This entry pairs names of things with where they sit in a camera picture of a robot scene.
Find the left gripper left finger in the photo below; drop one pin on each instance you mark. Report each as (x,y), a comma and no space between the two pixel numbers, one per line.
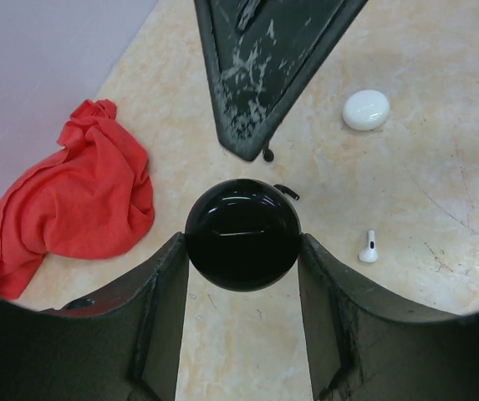
(120,342)

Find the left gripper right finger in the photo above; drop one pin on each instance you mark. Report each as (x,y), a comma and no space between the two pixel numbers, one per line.
(365,342)

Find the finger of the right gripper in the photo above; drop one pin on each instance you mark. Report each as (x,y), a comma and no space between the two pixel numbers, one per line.
(260,56)

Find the black earbud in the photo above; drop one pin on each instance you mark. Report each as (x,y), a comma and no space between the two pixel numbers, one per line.
(267,154)
(287,191)

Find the black earbud charging case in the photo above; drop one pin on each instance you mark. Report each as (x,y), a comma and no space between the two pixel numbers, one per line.
(243,235)

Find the white earbud charging case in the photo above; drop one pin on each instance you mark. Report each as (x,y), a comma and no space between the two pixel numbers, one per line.
(366,110)

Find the white earbud right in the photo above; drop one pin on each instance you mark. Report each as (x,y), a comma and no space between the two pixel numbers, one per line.
(369,254)

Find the red crumpled cloth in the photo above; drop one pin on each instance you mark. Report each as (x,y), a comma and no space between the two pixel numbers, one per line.
(92,199)

